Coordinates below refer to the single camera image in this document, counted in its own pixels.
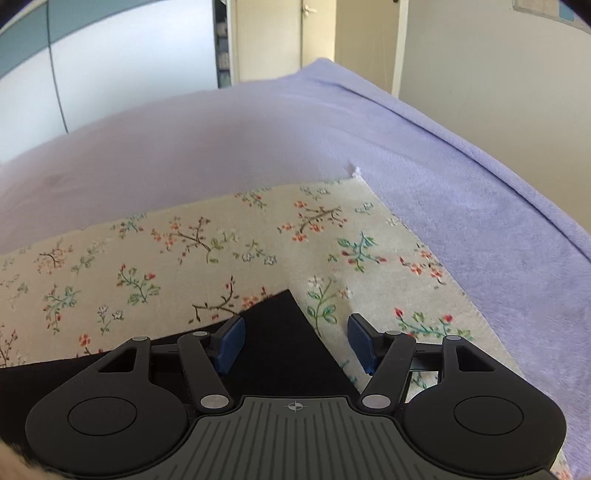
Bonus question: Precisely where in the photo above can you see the black pants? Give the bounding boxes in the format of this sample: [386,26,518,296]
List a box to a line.
[1,290,360,449]

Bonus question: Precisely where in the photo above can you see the cream open bedroom door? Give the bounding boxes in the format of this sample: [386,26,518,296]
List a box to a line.
[335,1,410,97]

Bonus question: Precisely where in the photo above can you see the floral cream blanket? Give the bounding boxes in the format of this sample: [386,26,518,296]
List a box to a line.
[1,178,514,388]

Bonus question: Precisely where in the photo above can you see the lavender bed sheet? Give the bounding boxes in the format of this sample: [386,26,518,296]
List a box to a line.
[1,60,590,476]

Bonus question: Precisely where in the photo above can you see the dark shelf with items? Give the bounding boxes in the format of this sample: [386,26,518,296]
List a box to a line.
[213,0,231,88]

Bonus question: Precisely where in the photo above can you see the far hallway door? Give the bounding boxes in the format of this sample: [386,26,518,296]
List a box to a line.
[226,0,337,84]

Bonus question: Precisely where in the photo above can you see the white and teal wardrobe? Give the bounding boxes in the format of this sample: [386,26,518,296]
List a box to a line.
[1,1,217,163]

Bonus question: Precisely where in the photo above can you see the wall map poster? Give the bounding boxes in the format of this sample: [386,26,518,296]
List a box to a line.
[513,0,576,25]

